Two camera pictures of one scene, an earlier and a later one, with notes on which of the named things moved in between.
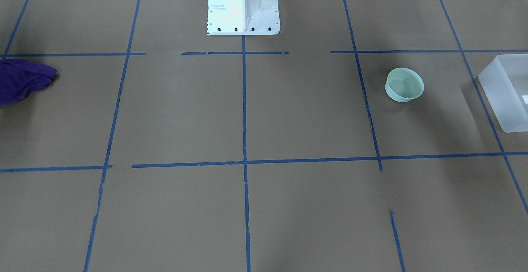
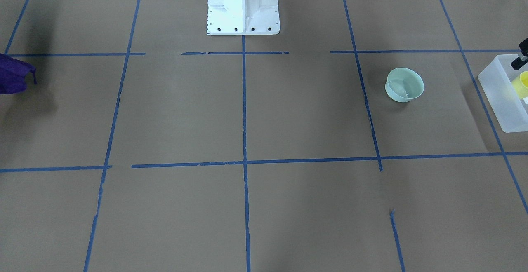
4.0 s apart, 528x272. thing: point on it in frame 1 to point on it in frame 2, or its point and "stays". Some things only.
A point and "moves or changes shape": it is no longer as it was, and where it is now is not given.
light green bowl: (404, 85) stays
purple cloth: (19, 78) moves or changes shape
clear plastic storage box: (505, 82) stays
